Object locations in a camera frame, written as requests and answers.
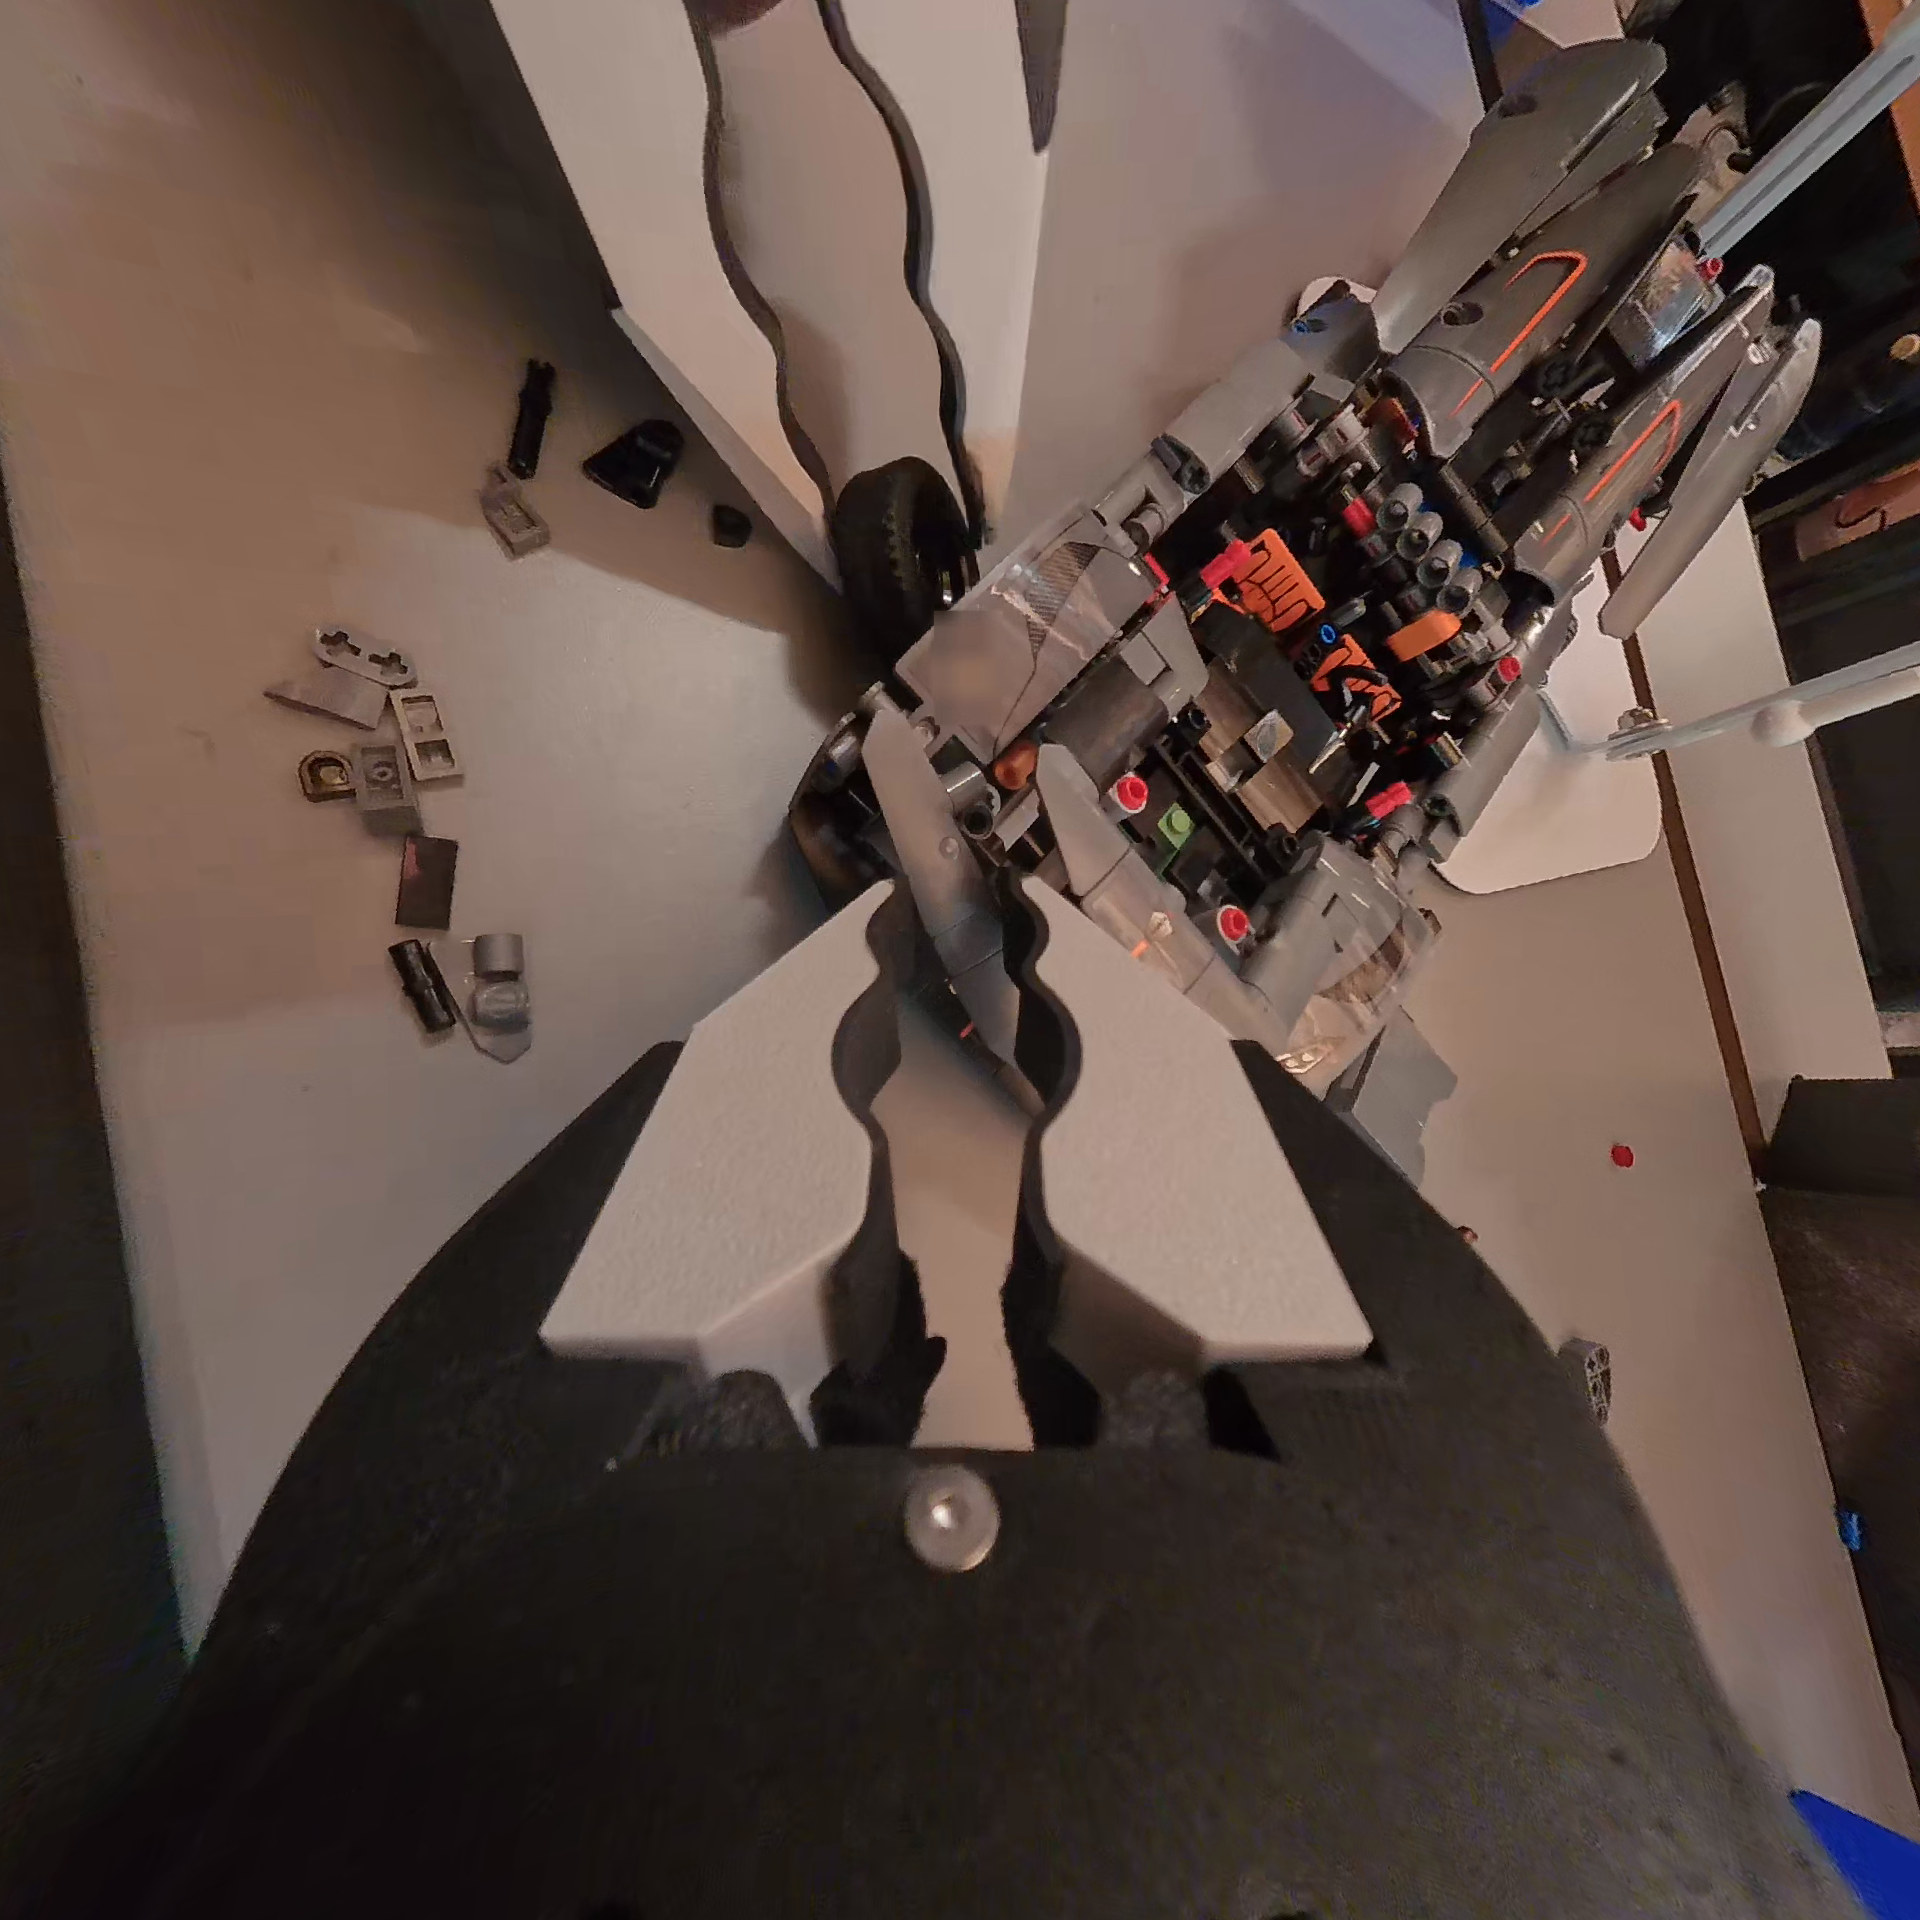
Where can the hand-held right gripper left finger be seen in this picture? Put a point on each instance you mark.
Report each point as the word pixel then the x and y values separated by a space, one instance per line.
pixel 706 1199

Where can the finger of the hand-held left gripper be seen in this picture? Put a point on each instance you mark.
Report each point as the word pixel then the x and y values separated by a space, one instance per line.
pixel 976 225
pixel 645 182

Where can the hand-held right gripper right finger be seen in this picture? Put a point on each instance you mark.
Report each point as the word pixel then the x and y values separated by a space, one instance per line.
pixel 1200 1199

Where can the small black lego wheel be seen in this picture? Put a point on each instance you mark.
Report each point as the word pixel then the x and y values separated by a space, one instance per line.
pixel 901 556

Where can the grey lego car model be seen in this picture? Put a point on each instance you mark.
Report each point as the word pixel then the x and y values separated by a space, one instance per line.
pixel 1500 352

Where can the tiny black lego piece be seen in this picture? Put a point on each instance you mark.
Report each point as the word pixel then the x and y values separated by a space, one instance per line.
pixel 730 523

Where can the short black lego pin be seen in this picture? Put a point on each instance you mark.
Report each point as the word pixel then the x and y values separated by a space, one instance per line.
pixel 424 983

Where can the black smooth lego tile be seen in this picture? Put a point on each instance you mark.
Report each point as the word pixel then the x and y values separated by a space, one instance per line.
pixel 429 878

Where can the grey three-hole lego liftarm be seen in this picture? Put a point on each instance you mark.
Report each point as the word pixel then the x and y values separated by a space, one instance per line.
pixel 1592 1372

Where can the grey lego piece square holes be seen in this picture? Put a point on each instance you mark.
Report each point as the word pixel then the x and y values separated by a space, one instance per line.
pixel 429 734

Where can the grey lego plate cross holes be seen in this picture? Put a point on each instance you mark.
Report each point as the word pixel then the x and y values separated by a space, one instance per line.
pixel 363 654

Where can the light grey curved lego slope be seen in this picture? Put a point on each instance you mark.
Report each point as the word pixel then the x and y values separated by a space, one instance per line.
pixel 332 696

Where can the lego set cardboard box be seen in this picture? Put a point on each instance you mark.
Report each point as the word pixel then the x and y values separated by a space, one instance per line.
pixel 1852 1274

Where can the blue lego pin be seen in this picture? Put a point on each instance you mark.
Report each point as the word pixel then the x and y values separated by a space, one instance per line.
pixel 1851 1528

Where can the white rounded board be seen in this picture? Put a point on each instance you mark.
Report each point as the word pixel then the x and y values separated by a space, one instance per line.
pixel 1575 811

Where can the blue plastic box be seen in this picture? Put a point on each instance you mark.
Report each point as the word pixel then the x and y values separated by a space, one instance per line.
pixel 1868 1851

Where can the small grey lego bracket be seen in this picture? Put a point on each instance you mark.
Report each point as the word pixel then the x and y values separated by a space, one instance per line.
pixel 515 517

